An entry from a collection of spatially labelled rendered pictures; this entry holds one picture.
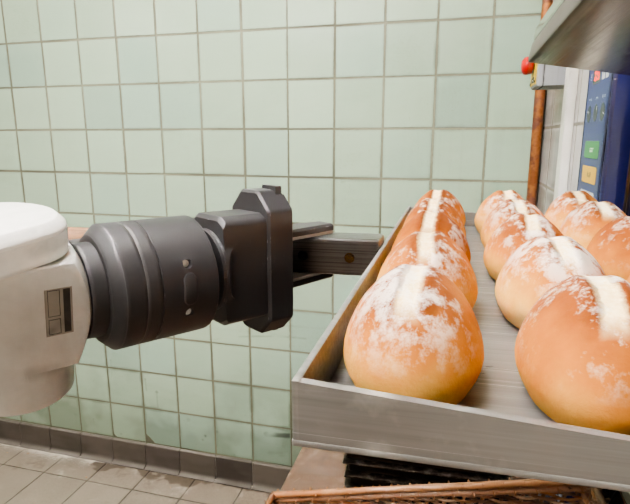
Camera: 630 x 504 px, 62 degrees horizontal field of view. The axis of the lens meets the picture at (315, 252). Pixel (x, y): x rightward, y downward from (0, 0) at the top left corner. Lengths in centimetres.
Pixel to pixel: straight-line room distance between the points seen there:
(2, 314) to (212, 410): 180
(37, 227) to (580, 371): 28
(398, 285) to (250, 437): 189
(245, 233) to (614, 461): 28
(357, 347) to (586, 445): 9
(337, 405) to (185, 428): 201
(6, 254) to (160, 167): 164
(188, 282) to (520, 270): 21
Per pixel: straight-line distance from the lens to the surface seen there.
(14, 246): 32
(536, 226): 43
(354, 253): 45
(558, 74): 133
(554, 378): 23
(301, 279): 46
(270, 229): 41
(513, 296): 33
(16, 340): 35
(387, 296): 23
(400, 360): 22
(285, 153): 174
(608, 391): 22
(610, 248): 45
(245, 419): 207
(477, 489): 85
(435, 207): 53
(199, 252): 37
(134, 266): 35
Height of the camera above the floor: 129
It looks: 12 degrees down
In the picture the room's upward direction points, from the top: straight up
